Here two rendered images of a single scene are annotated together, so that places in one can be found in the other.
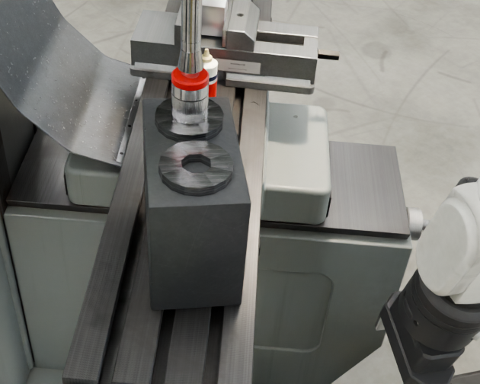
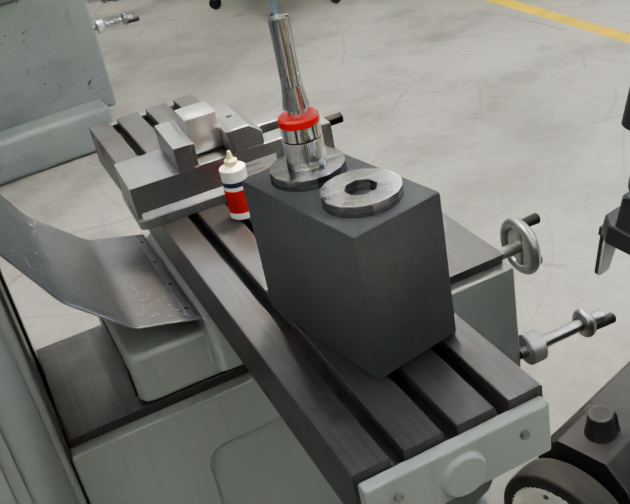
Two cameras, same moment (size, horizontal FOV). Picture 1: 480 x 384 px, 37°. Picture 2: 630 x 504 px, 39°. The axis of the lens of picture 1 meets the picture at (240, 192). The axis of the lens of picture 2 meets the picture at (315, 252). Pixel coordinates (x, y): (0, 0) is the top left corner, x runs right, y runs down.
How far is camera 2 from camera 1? 44 cm
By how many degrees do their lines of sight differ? 19
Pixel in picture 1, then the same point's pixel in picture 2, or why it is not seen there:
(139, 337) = (390, 405)
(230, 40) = (237, 140)
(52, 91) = (74, 280)
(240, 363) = (506, 370)
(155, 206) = (358, 234)
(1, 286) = not seen: outside the picture
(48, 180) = (99, 398)
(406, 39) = not seen: hidden behind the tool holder
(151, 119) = (270, 188)
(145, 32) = (137, 178)
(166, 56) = (174, 191)
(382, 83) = not seen: hidden behind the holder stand
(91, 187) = (165, 367)
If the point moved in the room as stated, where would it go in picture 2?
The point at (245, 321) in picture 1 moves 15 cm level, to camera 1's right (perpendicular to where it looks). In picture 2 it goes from (474, 340) to (580, 292)
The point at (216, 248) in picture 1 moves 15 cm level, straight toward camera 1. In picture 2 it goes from (422, 263) to (508, 326)
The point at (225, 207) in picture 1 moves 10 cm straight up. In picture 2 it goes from (419, 207) to (408, 119)
